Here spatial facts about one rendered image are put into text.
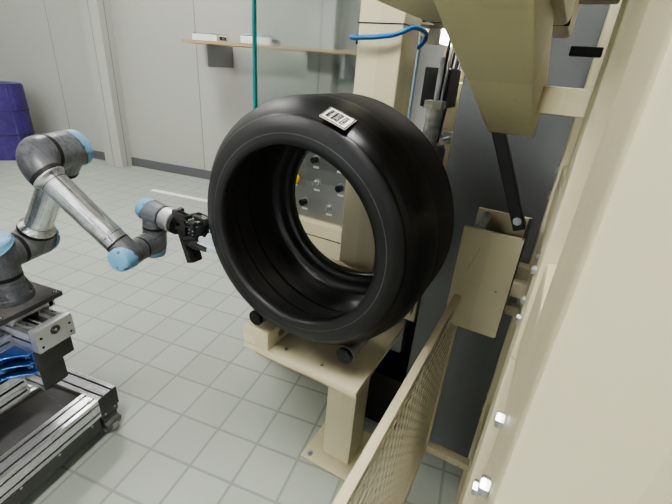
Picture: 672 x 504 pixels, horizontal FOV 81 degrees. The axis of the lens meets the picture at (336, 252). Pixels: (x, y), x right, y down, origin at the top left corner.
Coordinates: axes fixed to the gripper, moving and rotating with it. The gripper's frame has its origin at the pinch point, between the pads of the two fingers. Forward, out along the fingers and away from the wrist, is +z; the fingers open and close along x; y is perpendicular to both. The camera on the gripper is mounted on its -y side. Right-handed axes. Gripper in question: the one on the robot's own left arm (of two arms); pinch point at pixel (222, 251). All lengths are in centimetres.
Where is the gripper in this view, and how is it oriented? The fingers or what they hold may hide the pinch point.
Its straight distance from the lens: 124.7
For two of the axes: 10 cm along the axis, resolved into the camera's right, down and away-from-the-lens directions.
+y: 1.8, -8.6, -4.7
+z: 8.5, 3.7, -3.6
